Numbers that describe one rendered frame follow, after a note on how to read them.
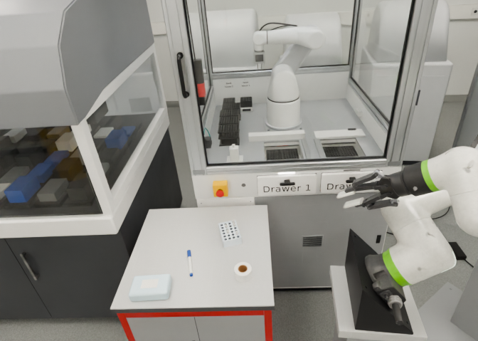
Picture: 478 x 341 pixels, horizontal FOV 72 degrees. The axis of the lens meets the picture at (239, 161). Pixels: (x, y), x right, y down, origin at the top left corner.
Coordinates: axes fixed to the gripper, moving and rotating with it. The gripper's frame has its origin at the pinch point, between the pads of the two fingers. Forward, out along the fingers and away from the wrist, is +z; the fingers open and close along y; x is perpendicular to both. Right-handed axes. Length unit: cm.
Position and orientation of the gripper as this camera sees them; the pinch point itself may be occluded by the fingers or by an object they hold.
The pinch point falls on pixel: (349, 198)
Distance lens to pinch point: 119.4
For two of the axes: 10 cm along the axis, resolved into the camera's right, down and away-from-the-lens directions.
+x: -5.2, 5.1, -6.9
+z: -6.3, 3.2, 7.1
